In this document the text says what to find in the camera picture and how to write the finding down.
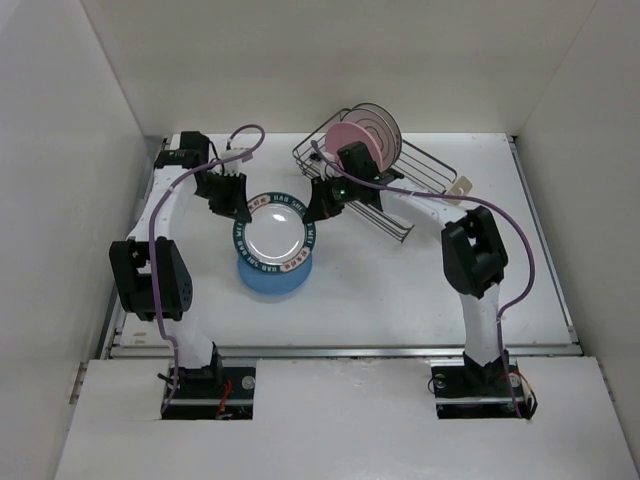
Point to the blue plastic plate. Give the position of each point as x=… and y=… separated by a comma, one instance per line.
x=273, y=285

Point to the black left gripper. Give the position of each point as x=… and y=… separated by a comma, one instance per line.
x=235, y=205

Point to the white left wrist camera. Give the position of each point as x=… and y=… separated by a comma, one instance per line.
x=232, y=161

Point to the green rimmed white plate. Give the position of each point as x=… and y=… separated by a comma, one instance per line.
x=276, y=241

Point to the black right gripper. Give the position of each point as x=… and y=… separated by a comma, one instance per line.
x=316, y=208

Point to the rear white plate red print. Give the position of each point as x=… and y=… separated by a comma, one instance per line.
x=390, y=118

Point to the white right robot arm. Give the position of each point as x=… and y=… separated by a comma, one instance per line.
x=473, y=254

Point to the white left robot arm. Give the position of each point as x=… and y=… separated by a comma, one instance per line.
x=151, y=276

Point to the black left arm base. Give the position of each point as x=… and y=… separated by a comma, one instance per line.
x=225, y=393

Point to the black wire dish rack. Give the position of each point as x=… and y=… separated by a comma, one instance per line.
x=415, y=169

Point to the pink plastic plate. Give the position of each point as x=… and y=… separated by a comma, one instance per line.
x=345, y=133

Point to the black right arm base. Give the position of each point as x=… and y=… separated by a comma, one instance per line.
x=463, y=390

